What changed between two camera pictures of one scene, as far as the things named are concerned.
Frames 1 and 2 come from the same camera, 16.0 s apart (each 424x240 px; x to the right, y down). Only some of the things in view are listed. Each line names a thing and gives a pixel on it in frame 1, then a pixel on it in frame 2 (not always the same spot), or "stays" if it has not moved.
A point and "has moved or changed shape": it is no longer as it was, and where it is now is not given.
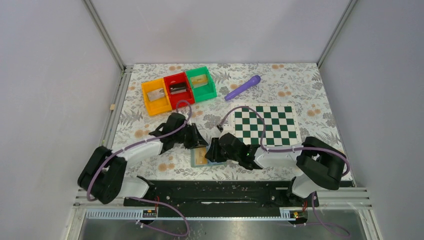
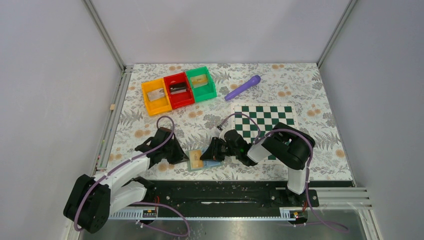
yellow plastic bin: (160, 105) stays
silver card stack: (156, 94) stays
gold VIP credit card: (200, 159) has moved or changed shape
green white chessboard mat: (281, 125) stays
